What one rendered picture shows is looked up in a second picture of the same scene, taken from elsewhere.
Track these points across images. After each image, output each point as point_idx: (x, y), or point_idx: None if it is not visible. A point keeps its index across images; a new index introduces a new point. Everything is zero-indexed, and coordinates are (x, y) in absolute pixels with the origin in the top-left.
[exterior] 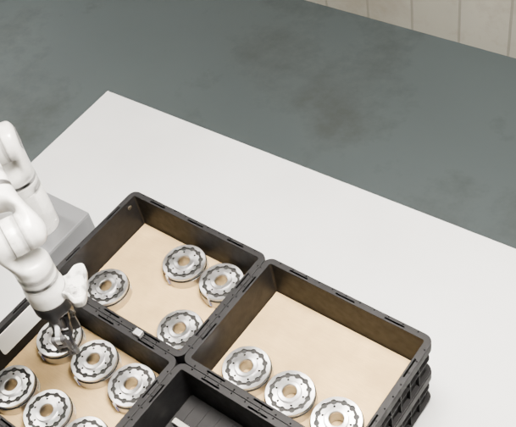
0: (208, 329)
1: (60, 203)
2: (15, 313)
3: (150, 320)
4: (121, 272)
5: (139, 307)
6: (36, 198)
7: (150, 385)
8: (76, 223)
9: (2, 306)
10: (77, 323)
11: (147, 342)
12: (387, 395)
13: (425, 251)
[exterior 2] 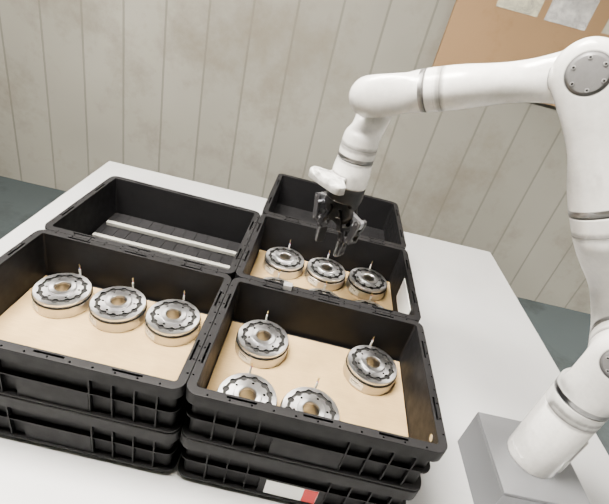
0: (220, 300)
1: (550, 495)
2: (410, 291)
3: (305, 357)
4: (371, 381)
5: (327, 367)
6: (542, 407)
7: (248, 257)
8: (498, 470)
9: (476, 402)
10: (334, 248)
11: (274, 283)
12: None
13: None
